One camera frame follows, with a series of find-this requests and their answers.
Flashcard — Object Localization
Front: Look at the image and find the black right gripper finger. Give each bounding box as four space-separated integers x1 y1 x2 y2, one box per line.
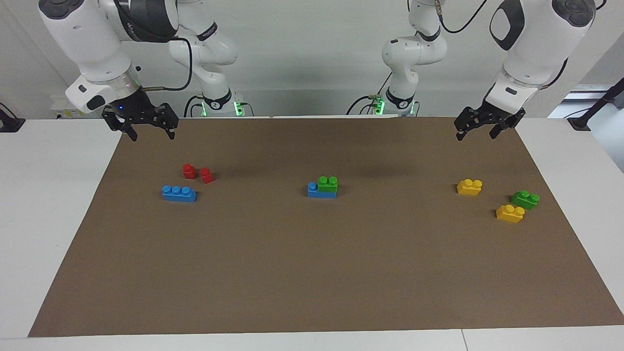
157 102 179 141
102 108 138 142

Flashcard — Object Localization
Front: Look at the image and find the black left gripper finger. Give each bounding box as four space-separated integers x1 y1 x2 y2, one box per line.
454 106 483 142
489 108 527 140

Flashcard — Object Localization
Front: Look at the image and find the blue three-stud toy block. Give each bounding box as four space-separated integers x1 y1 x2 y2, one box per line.
162 185 197 202
307 182 338 198

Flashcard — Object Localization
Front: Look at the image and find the yellow two-stud toy block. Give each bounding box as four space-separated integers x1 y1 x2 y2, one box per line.
456 179 483 196
496 204 526 224

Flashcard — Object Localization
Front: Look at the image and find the white box with yellow label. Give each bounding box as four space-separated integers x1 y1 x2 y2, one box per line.
51 96 70 120

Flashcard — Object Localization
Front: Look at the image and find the black clamp stand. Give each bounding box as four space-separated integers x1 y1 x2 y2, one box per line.
567 78 624 131
0 102 26 133

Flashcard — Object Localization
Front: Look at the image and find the brown table mat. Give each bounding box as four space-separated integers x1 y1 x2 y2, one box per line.
28 116 624 338

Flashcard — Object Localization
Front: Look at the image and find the black base cable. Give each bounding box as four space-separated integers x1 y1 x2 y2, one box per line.
184 95 204 118
346 72 393 116

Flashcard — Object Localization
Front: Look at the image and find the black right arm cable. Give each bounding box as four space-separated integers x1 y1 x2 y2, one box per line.
140 37 194 93

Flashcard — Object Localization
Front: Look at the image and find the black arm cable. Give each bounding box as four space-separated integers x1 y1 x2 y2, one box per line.
140 37 194 93
435 0 570 91

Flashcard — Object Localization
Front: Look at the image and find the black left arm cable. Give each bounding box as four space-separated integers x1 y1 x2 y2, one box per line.
435 0 570 91

